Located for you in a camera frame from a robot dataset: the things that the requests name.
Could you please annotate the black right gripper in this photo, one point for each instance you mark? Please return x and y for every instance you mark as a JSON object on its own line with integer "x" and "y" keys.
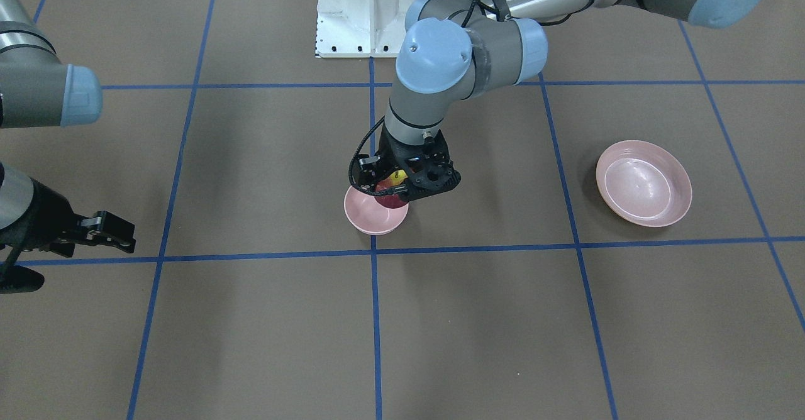
{"x": 39, "y": 211}

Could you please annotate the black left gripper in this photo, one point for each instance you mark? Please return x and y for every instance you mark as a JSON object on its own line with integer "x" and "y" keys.
{"x": 389, "y": 150}

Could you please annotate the pink bowl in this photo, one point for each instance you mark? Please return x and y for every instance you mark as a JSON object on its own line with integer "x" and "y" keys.
{"x": 369, "y": 217}

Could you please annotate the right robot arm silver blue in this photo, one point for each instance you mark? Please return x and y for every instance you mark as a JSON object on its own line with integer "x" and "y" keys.
{"x": 38, "y": 90}

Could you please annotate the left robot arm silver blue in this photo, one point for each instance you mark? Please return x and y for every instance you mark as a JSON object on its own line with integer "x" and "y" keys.
{"x": 459, "y": 49}

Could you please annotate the pink plate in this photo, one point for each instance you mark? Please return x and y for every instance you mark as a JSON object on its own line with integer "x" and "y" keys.
{"x": 643, "y": 183}

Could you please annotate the white camera post with base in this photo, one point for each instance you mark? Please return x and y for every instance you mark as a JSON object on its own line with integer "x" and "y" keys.
{"x": 360, "y": 28}

